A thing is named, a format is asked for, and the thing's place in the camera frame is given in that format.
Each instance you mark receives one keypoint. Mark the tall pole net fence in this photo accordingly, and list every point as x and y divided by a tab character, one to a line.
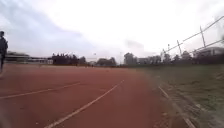
202	36

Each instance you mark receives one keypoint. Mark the pale flat-roofed building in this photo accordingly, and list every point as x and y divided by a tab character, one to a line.
211	51

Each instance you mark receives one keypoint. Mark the person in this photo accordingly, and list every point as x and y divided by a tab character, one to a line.
2	48

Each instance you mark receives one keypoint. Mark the dark boundary fence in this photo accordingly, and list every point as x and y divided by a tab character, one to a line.
186	61

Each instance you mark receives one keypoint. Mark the row of distant trees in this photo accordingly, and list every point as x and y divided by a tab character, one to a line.
66	59

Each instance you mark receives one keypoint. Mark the low pale building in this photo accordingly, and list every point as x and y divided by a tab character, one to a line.
26	59

